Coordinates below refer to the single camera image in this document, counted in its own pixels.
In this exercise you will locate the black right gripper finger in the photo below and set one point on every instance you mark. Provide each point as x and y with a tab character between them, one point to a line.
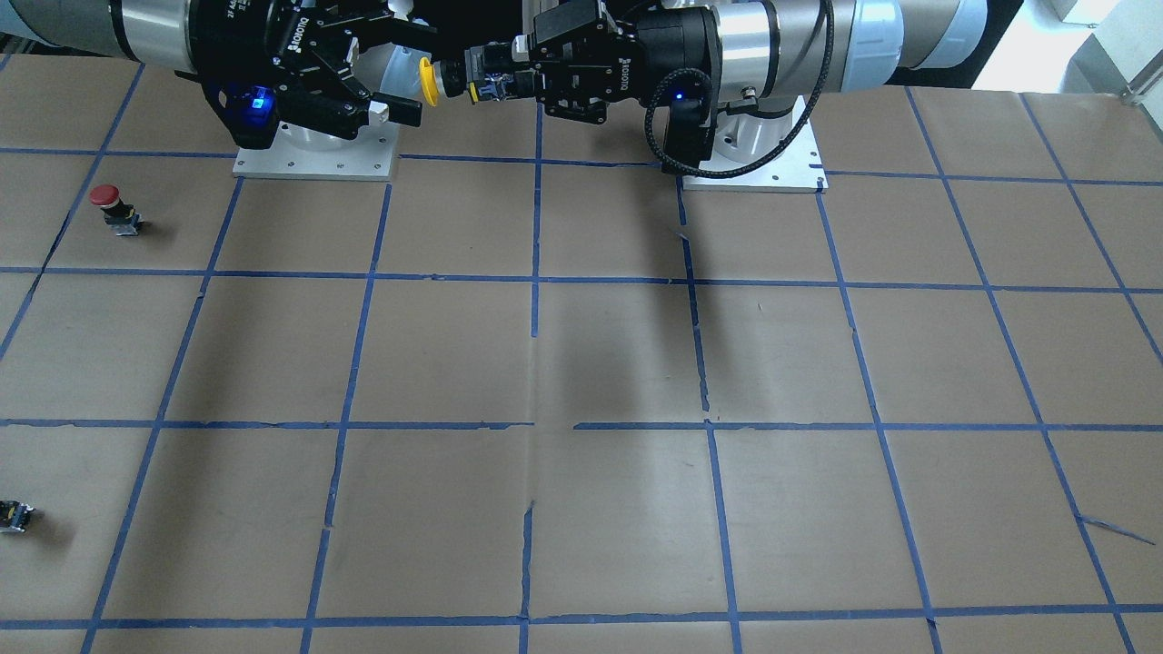
340	108
382	27

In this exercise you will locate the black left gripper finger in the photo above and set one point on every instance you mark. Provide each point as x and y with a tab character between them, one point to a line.
521	49
504	86

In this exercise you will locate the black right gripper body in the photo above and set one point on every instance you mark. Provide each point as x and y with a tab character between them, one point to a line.
229	34

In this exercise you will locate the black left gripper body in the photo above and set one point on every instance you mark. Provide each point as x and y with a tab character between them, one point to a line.
670	45

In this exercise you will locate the yellow push button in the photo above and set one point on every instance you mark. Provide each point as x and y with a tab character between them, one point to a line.
449	77

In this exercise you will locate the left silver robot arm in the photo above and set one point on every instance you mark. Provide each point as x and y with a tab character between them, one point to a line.
739	57

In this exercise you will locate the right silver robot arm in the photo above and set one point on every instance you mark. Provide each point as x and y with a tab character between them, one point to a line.
155	32

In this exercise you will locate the red push button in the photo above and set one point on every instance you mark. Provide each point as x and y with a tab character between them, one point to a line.
119	216

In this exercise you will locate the green push button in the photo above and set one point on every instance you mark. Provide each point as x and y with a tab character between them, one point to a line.
16	516

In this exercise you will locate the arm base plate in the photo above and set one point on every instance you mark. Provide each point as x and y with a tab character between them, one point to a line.
742	139
300	154

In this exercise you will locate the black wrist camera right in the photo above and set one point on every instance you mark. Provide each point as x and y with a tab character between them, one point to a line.
249	112

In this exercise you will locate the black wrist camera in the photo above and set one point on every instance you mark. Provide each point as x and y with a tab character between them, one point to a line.
689	132
249	112

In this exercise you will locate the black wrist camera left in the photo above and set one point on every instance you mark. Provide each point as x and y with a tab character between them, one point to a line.
689	132

